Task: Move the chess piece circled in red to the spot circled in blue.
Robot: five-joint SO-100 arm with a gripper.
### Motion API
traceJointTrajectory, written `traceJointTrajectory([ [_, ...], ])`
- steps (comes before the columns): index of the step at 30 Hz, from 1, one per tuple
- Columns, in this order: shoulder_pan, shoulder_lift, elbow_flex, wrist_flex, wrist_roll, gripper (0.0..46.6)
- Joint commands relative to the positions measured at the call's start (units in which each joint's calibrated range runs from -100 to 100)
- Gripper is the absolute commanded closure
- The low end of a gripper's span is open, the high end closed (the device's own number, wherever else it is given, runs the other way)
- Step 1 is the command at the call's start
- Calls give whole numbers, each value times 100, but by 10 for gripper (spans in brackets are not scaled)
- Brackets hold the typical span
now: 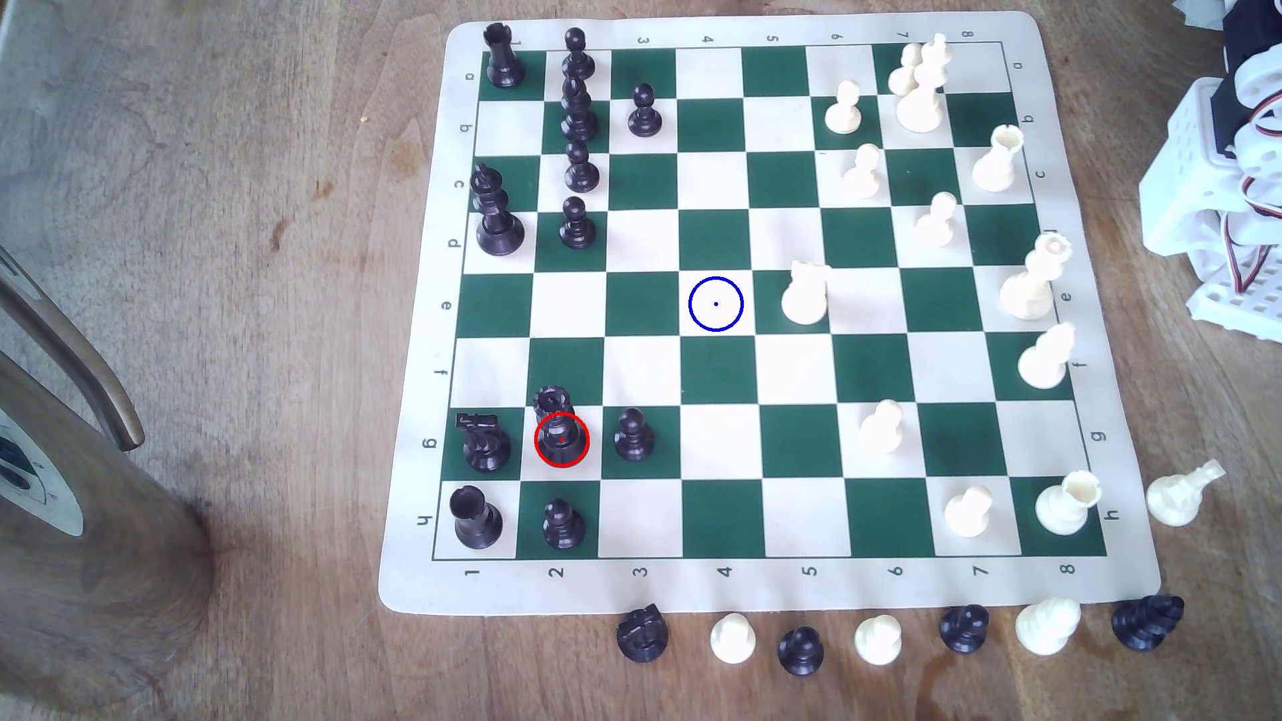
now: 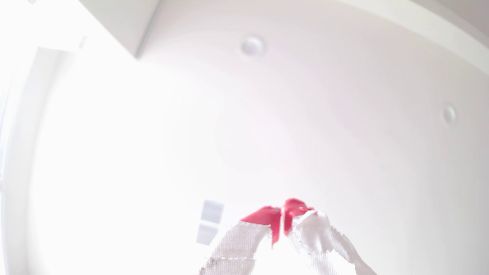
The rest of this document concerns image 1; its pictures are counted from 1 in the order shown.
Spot black chess queen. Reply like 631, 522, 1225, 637
531, 385, 590, 469

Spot green and white chess mat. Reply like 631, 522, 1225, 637
377, 10, 1163, 615

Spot black chess pawn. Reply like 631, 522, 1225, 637
561, 27, 597, 82
542, 499, 586, 551
777, 627, 825, 677
613, 407, 656, 463
564, 140, 601, 194
627, 84, 664, 140
558, 196, 598, 250

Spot white chess knight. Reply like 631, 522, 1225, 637
780, 260, 831, 328
1014, 597, 1083, 657

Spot black chess knight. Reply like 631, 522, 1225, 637
616, 604, 669, 664
457, 411, 513, 474

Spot black chess king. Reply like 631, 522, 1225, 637
471, 163, 526, 256

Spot black chess rook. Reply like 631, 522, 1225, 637
483, 22, 527, 89
449, 485, 504, 550

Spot white chess pawn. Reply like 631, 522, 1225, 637
913, 191, 959, 250
860, 399, 905, 455
709, 613, 757, 666
853, 615, 903, 667
841, 143, 883, 200
943, 485, 994, 539
824, 80, 865, 136

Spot white chess king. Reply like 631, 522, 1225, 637
895, 32, 953, 136

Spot white chess queen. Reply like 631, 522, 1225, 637
998, 231, 1073, 322

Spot white chess rook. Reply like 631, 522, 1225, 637
1034, 471, 1103, 537
972, 124, 1026, 194

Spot red and black servo cable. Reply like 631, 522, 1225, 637
1224, 100, 1282, 296

